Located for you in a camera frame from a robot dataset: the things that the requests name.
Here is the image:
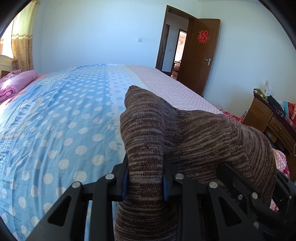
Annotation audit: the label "folded pink blanket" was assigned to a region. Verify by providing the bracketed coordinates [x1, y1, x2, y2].
[1, 70, 38, 103]

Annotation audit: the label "brown wooden door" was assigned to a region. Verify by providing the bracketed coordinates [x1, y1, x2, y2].
[177, 19, 221, 96]

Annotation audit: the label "red gift bag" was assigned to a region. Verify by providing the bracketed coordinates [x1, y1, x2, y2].
[287, 102, 296, 126]

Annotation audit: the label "yellow patterned curtain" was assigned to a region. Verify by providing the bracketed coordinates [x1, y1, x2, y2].
[1, 1, 40, 71]

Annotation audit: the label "cream wooden headboard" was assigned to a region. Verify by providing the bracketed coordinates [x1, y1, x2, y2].
[0, 55, 14, 78]

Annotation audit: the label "green item on dresser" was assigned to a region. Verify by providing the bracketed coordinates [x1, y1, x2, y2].
[253, 88, 268, 102]

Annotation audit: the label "blue pink polka-dot bedsheet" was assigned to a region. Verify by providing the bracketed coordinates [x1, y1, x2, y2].
[0, 63, 290, 241]

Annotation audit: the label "brown knit sun-pattern sweater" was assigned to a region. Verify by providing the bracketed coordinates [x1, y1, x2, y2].
[115, 86, 276, 240]

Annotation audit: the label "red patterned bundle on floor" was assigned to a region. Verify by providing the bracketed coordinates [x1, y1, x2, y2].
[220, 109, 245, 123]

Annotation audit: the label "red double-happiness decoration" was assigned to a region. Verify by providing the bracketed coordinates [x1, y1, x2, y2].
[197, 30, 210, 44]

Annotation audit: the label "dark folded clothes on dresser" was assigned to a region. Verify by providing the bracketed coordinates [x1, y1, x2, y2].
[267, 95, 286, 118]

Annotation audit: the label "brown wooden dresser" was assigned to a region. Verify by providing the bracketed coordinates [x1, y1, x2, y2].
[243, 94, 295, 181]

